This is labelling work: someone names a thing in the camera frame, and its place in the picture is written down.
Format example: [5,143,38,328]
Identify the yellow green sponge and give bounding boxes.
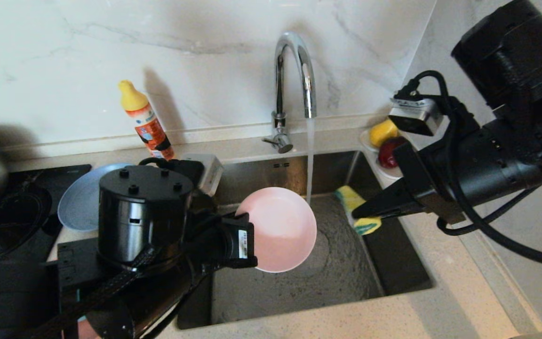
[335,185,383,236]

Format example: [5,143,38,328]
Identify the pink bowl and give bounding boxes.
[235,187,318,273]

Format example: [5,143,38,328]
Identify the yellow orange dish soap bottle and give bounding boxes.
[118,80,176,161]

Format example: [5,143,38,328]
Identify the chrome gooseneck faucet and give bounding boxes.
[262,32,318,154]

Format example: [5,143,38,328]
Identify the stainless steel sink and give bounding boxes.
[177,150,436,330]

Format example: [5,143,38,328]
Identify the small white fruit dish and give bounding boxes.
[359,129,406,179]

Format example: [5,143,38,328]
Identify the dark red apple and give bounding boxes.
[378,137,408,169]

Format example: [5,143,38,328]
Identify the yellow pear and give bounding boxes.
[369,119,399,148]

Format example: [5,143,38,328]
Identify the blue grey plate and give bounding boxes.
[57,163,133,231]

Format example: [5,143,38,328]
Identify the black induction cooktop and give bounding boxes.
[0,164,92,339]

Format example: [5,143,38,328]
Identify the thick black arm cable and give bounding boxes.
[400,70,542,270]

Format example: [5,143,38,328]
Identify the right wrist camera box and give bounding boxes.
[388,92,445,137]

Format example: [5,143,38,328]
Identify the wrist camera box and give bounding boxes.
[388,92,445,137]
[181,153,224,197]

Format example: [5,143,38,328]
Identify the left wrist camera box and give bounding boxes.
[181,153,224,197]

